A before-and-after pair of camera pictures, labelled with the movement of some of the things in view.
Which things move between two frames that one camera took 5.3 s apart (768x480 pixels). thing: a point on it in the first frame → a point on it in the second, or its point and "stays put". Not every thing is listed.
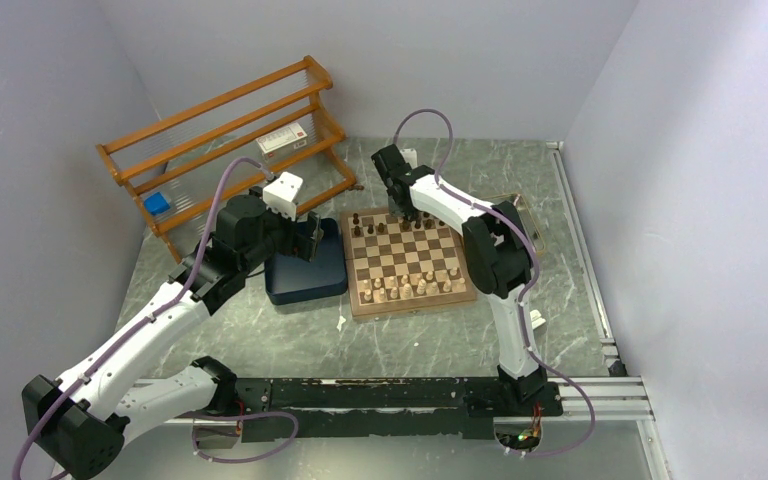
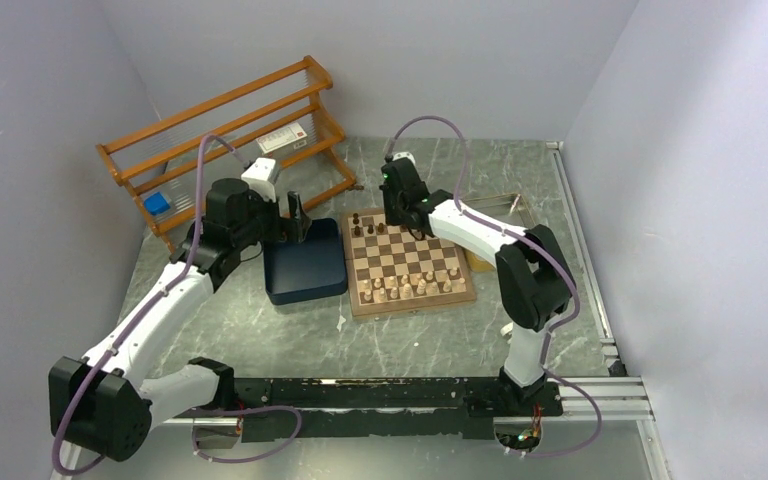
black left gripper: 303,245 → 285,229
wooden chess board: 395,265 stays put
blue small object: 156,203 stays put
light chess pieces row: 407,287 stays put
